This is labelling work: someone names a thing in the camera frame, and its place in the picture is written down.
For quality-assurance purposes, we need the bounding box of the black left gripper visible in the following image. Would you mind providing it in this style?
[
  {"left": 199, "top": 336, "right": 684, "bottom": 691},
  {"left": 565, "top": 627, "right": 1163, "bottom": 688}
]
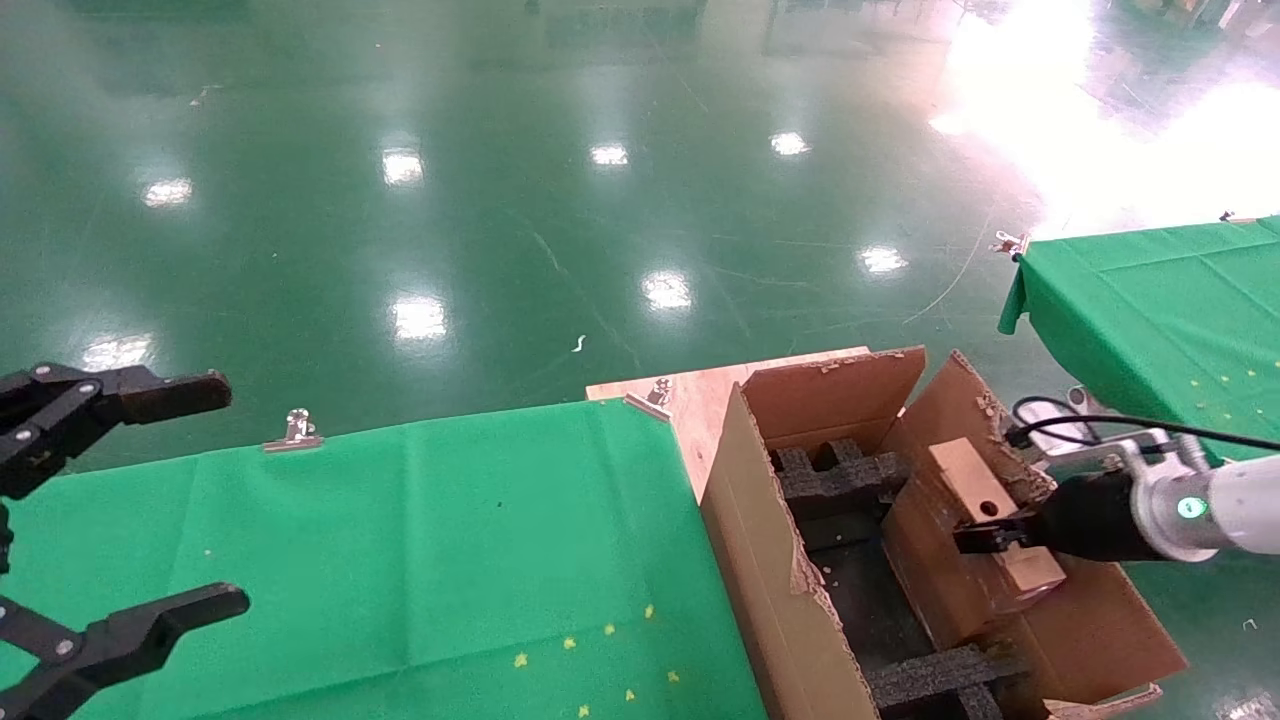
[{"left": 0, "top": 363, "right": 252, "bottom": 720}]

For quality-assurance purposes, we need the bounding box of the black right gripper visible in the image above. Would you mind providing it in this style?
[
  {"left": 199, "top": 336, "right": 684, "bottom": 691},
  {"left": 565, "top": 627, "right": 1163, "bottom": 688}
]
[{"left": 952, "top": 468, "right": 1168, "bottom": 564}]

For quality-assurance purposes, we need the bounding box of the brown wooden block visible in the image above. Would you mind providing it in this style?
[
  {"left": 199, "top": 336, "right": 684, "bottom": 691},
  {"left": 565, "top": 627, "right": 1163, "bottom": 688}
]
[{"left": 925, "top": 437, "right": 1068, "bottom": 603}]

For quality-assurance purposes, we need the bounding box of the large open cardboard carton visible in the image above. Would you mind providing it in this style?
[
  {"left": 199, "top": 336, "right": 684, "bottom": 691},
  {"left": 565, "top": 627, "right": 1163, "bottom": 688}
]
[{"left": 700, "top": 345, "right": 1189, "bottom": 720}]

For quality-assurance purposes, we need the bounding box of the black foam insert block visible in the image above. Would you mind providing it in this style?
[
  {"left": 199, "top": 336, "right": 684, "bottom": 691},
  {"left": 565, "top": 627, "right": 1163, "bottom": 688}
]
[
  {"left": 768, "top": 438, "right": 914, "bottom": 522},
  {"left": 861, "top": 643, "right": 1032, "bottom": 720}
]

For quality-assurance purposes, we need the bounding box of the green tablecloth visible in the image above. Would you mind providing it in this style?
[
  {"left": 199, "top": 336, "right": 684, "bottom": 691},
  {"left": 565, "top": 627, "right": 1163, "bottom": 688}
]
[
  {"left": 997, "top": 215, "right": 1280, "bottom": 467},
  {"left": 0, "top": 398, "right": 771, "bottom": 720}
]

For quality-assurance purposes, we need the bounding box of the plywood table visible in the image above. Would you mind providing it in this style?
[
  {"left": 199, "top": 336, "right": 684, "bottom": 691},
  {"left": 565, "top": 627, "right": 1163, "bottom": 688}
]
[{"left": 585, "top": 346, "right": 871, "bottom": 501}]

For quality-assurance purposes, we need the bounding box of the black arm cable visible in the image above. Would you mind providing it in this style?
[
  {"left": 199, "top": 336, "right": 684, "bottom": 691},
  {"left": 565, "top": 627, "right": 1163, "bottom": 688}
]
[{"left": 1004, "top": 396, "right": 1280, "bottom": 454}]

